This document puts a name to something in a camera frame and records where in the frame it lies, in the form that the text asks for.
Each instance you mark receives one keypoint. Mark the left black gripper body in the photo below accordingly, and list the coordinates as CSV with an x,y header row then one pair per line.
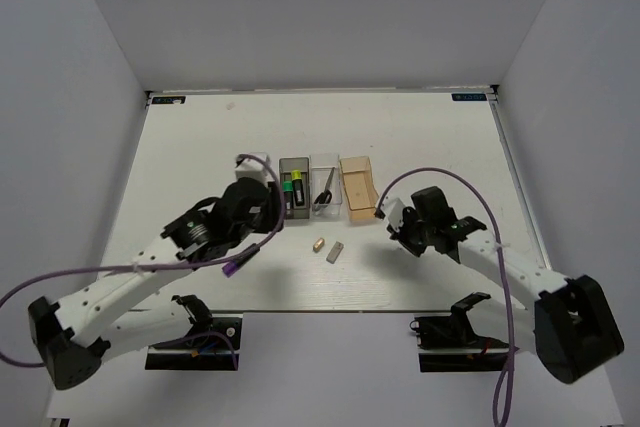
x,y
267,220

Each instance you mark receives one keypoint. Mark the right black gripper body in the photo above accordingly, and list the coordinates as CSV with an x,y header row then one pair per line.
x,y
414,232

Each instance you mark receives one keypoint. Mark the purple cap highlighter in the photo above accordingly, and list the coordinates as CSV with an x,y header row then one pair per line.
x,y
232,267

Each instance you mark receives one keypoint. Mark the green cap highlighter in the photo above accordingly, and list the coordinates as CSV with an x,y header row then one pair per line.
x,y
288,192

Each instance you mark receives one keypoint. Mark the yellow cap highlighter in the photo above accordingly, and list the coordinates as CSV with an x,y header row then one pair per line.
x,y
298,188

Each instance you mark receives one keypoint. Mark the black handled scissors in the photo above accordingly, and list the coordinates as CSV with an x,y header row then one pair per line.
x,y
324,198

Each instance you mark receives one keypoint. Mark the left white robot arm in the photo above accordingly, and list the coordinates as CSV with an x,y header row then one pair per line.
x,y
80,332

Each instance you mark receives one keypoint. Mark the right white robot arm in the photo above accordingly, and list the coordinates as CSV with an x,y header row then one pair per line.
x,y
566,322

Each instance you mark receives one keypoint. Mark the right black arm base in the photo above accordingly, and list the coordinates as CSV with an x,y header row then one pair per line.
x,y
450,342

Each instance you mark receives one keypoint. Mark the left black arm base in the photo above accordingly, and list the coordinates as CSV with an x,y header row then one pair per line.
x,y
212,343

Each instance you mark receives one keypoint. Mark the orange plastic bin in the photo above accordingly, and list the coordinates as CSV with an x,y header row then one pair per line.
x,y
361,195

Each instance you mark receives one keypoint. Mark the dark grey plastic bin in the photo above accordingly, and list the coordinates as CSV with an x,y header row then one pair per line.
x,y
286,166

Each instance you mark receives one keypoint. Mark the grey eraser block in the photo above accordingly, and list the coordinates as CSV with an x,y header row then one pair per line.
x,y
335,252

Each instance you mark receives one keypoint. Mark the tan eraser block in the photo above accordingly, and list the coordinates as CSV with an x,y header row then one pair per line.
x,y
318,245

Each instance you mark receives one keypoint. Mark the clear plastic bin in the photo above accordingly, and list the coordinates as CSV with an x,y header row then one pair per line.
x,y
320,165

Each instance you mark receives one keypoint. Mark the right blue corner label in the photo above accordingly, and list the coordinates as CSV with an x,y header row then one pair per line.
x,y
468,97

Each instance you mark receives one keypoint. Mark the blue corner label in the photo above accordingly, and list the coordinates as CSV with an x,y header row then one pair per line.
x,y
168,100
468,97

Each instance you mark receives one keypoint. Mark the left blue corner label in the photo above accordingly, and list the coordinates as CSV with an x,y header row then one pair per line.
x,y
168,100

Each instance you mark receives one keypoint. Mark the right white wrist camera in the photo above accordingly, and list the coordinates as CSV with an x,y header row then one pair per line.
x,y
396,213

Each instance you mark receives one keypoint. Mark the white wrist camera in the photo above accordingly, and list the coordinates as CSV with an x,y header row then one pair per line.
x,y
396,213
254,167

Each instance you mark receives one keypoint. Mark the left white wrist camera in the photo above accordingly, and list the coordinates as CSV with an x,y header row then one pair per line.
x,y
254,167

